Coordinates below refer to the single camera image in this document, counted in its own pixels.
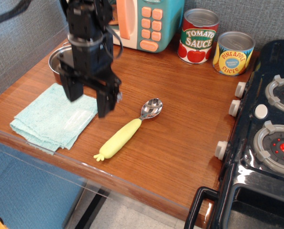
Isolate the spoon with yellow handle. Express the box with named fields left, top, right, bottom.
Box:
left=93, top=98, right=163, bottom=162

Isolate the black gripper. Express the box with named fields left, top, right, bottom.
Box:
left=59, top=33, right=122, bottom=118

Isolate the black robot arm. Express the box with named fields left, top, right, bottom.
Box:
left=59, top=0, right=121, bottom=118

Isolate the teal toy microwave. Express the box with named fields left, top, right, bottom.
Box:
left=109, top=0, right=184, bottom=53

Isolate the black braided cable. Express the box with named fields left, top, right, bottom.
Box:
left=0, top=0, right=37, bottom=28

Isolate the small steel pot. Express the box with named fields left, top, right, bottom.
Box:
left=48, top=42, right=71, bottom=84

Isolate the black toy stove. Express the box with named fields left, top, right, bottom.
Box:
left=184, top=40, right=284, bottom=229

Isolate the tomato sauce can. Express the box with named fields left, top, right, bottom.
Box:
left=178, top=8, right=220, bottom=64

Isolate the light blue folded cloth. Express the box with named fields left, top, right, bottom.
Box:
left=10, top=83, right=98, bottom=154

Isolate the pineapple slices can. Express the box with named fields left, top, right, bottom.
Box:
left=213, top=31, right=255, bottom=76

